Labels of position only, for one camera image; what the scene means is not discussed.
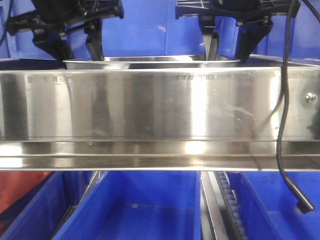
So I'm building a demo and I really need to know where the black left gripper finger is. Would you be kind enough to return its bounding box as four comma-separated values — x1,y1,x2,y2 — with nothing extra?
84,18,104,61
32,29,75,61

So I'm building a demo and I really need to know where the large silver metal tray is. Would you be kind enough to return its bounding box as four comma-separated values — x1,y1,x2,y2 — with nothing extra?
64,54,241,70

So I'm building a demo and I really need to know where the blue bin upper left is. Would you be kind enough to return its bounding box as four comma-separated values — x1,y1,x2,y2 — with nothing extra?
0,0,13,59

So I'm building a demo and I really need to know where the red object lower left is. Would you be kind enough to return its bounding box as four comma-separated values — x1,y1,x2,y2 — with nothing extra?
0,171,52,213

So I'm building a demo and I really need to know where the rail bolt right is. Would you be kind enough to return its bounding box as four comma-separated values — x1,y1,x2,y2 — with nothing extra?
304,92,317,104

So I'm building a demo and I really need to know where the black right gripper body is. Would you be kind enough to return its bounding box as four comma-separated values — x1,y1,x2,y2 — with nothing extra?
175,0,292,25

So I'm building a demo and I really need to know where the blue bin lower left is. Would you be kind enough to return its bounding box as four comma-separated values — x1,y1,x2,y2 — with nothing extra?
0,171,78,240

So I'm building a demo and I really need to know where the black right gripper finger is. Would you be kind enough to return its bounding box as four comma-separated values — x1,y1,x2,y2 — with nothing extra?
198,16,220,61
234,15,273,63

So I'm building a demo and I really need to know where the black dangling cable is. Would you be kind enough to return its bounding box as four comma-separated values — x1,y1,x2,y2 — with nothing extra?
275,0,316,214

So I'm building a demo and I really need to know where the blue bin lower centre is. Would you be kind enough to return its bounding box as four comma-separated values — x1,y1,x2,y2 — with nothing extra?
55,171,201,240

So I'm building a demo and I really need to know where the blue bin upper centre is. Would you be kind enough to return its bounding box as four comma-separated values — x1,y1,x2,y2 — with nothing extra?
0,0,239,60

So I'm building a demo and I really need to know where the blue bin lower right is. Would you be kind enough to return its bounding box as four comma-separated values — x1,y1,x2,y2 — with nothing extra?
227,172,320,240

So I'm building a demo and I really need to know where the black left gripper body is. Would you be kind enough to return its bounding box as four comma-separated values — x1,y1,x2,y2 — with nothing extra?
5,0,125,35

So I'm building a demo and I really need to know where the roller conveyor track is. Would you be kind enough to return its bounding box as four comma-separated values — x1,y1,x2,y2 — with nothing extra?
200,171,247,240

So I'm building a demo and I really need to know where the blue bin upper right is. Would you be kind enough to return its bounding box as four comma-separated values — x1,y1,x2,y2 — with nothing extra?
235,0,320,61

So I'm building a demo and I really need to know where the blue bin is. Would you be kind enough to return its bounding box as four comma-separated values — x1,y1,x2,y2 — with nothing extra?
0,0,239,60
55,171,201,240
0,0,13,59
0,171,78,240
227,172,320,240
235,0,320,61

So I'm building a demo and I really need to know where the stainless steel shelf rail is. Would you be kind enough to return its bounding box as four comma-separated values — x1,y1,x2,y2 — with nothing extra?
0,65,320,173

